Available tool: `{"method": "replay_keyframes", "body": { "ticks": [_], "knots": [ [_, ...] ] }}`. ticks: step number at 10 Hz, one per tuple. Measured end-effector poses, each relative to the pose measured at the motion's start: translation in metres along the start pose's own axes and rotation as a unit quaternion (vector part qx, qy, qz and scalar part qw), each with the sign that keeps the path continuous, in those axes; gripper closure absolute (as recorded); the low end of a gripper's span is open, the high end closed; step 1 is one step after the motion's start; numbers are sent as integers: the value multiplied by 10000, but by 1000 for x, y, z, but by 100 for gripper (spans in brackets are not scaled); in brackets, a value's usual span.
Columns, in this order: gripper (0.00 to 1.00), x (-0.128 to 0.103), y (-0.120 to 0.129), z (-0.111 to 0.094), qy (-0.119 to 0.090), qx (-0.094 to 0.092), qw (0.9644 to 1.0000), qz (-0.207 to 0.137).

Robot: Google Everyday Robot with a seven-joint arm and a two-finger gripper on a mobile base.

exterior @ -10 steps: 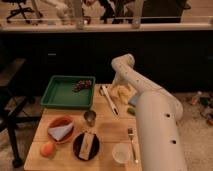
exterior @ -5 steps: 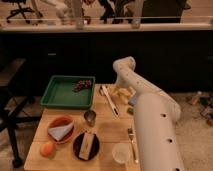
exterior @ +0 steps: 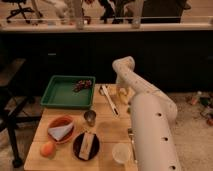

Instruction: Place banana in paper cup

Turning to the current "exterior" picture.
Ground dark side chair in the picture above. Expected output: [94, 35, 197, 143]
[0, 58, 41, 168]

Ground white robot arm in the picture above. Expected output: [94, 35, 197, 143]
[112, 56, 182, 171]

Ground orange fruit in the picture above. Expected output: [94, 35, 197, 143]
[40, 141, 56, 157]

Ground silver fork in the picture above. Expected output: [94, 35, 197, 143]
[127, 128, 137, 164]

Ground wooden block on plate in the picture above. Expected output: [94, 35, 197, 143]
[79, 132, 94, 160]

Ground black office chair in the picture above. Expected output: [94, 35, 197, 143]
[1, 0, 43, 24]

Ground green plastic tray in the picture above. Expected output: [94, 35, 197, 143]
[41, 75, 96, 109]

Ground white paper cup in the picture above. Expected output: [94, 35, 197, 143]
[112, 143, 130, 164]

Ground black round plate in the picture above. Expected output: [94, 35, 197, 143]
[73, 132, 100, 161]

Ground dark red grapes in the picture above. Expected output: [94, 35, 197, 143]
[73, 80, 92, 92]

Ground small metal cup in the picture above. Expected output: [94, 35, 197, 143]
[84, 110, 96, 127]

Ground white folded napkin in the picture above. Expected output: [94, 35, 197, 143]
[48, 123, 73, 141]

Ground yellow banana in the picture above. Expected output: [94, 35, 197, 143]
[117, 88, 128, 105]

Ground orange bowl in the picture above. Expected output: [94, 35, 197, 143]
[47, 116, 74, 144]

